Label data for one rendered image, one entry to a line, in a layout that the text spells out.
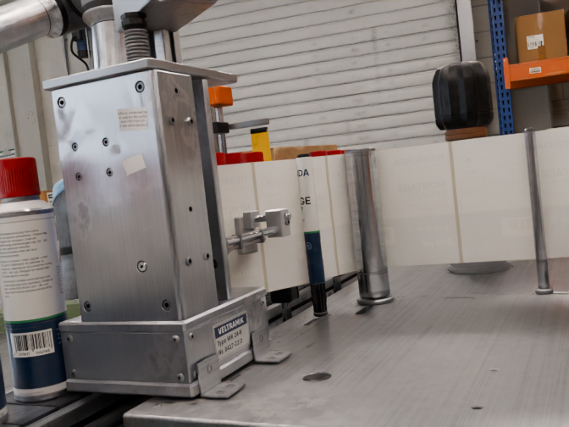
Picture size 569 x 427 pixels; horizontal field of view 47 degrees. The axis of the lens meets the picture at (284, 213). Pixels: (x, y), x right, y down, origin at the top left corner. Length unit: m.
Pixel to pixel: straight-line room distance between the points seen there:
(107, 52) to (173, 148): 0.76
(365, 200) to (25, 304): 0.40
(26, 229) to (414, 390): 0.33
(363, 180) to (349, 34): 4.71
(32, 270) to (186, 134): 0.17
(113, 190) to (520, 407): 0.33
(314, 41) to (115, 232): 5.03
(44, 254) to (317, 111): 4.93
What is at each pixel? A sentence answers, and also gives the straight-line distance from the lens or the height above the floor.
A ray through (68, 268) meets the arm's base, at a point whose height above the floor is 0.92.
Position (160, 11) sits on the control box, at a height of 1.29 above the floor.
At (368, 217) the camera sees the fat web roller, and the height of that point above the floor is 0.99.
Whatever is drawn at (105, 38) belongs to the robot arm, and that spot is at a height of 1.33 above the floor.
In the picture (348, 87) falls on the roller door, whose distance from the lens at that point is 5.41.
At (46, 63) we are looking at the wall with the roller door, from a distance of 6.74.
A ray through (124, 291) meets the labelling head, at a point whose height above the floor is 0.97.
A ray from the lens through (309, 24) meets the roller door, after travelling 5.56.
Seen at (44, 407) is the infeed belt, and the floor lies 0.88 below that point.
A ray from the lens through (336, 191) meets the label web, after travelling 0.80.
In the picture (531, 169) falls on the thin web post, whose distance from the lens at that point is 0.79.
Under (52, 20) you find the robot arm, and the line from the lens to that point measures 1.38.
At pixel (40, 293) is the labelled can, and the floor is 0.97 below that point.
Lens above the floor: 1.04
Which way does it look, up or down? 3 degrees down
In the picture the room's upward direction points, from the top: 6 degrees counter-clockwise
